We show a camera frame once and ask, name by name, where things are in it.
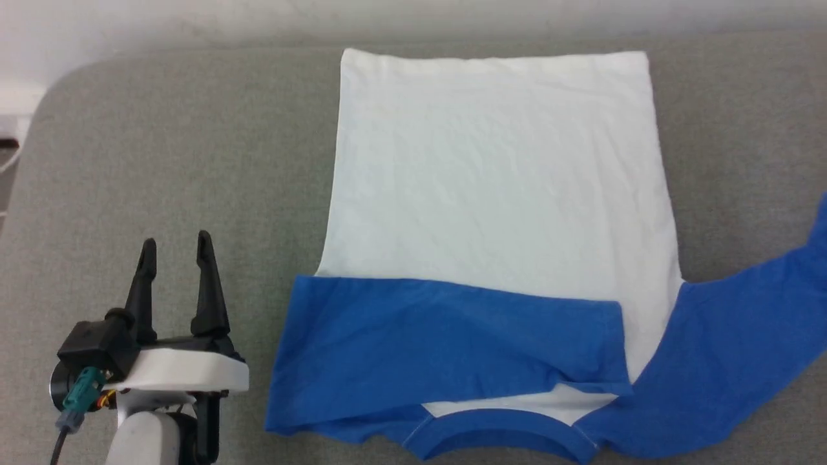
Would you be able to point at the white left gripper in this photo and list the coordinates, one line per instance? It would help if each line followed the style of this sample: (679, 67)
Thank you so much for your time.
(187, 374)

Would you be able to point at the white and blue long-sleeve shirt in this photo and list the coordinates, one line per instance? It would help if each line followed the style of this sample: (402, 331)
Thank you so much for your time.
(497, 181)

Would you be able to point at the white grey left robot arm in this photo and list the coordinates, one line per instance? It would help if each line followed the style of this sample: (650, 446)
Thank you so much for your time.
(145, 439)

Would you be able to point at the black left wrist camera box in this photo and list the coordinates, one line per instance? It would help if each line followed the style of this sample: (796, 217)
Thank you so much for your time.
(90, 345)

